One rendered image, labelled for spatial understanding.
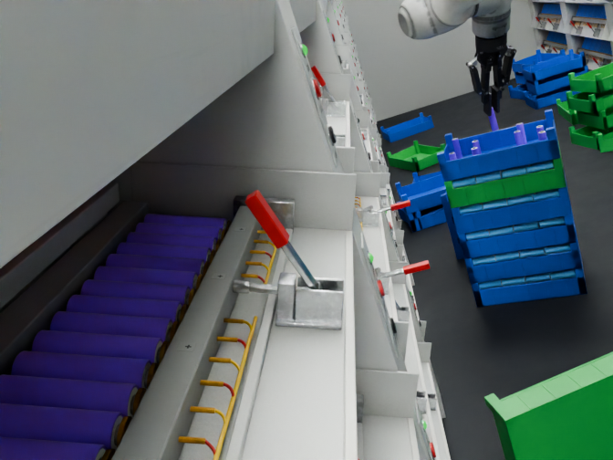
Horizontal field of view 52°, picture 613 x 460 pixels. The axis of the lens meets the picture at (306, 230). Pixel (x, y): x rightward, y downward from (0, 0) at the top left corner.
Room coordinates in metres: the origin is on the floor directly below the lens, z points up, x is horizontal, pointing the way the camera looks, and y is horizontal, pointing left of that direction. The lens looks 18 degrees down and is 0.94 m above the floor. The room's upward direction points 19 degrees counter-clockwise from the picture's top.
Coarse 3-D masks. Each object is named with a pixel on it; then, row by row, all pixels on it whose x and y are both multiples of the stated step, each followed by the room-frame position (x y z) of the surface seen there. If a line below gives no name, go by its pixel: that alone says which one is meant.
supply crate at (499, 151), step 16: (512, 128) 1.71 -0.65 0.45; (528, 128) 1.69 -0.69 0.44; (544, 128) 1.67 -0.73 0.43; (448, 144) 1.77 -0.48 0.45; (464, 144) 1.77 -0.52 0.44; (480, 144) 1.75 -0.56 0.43; (496, 144) 1.73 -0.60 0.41; (512, 144) 1.71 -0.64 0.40; (528, 144) 1.51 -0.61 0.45; (544, 144) 1.50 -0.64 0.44; (448, 160) 1.72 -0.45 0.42; (464, 160) 1.58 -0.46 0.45; (480, 160) 1.57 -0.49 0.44; (496, 160) 1.55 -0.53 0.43; (512, 160) 1.53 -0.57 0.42; (528, 160) 1.52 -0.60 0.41; (544, 160) 1.50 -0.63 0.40; (448, 176) 1.61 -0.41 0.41; (464, 176) 1.59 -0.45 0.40
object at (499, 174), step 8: (512, 168) 1.56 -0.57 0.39; (520, 168) 1.54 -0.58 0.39; (528, 168) 1.53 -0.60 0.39; (536, 168) 1.52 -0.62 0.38; (544, 168) 1.51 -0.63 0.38; (552, 168) 1.50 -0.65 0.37; (472, 176) 1.61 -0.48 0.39; (480, 176) 1.58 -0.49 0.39; (488, 176) 1.57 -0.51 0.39; (496, 176) 1.56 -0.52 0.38; (504, 176) 1.55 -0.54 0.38; (512, 176) 1.55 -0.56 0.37; (456, 184) 1.61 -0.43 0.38; (464, 184) 1.60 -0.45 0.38; (472, 184) 1.60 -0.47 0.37
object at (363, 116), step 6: (360, 114) 1.88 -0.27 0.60; (366, 114) 1.88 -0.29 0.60; (360, 120) 1.88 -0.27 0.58; (366, 120) 1.88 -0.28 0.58; (360, 126) 1.88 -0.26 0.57; (366, 126) 1.88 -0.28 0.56; (366, 132) 1.72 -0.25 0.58; (366, 138) 1.72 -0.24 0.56; (366, 144) 1.66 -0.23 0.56; (372, 162) 1.28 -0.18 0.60; (378, 162) 1.28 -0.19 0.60; (372, 168) 1.29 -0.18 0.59
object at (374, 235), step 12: (360, 180) 1.19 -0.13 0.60; (372, 180) 1.19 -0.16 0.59; (360, 192) 1.20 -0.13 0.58; (372, 192) 1.19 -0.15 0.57; (372, 204) 1.14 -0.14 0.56; (372, 228) 1.01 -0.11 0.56; (372, 240) 0.96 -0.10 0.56; (384, 240) 0.96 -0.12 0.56; (372, 252) 0.91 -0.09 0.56; (384, 252) 0.91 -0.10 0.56; (384, 264) 0.86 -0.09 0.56; (396, 312) 0.71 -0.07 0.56; (396, 324) 0.60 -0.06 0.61; (408, 324) 0.59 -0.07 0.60; (396, 336) 0.60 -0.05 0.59
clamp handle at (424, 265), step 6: (414, 264) 0.77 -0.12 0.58; (420, 264) 0.76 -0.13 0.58; (426, 264) 0.76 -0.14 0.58; (378, 270) 0.77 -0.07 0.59; (396, 270) 0.77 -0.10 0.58; (402, 270) 0.77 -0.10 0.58; (408, 270) 0.76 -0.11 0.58; (414, 270) 0.76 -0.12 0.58; (420, 270) 0.76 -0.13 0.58; (378, 276) 0.77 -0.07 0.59; (384, 276) 0.77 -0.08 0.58; (390, 276) 0.77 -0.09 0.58
